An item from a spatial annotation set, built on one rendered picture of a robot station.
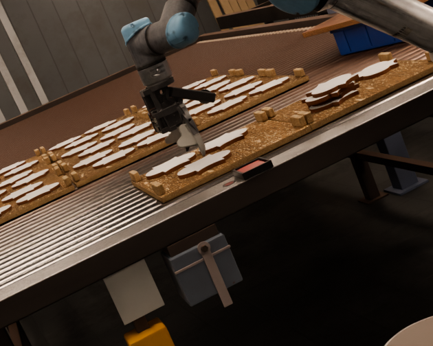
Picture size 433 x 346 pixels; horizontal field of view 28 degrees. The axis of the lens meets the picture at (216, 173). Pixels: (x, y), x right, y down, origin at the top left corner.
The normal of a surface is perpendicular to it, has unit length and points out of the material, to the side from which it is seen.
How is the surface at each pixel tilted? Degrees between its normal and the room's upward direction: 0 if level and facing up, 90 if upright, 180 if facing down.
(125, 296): 90
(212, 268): 90
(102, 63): 90
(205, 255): 90
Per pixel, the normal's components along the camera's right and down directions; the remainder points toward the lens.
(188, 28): 0.74, -0.15
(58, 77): 0.35, 0.08
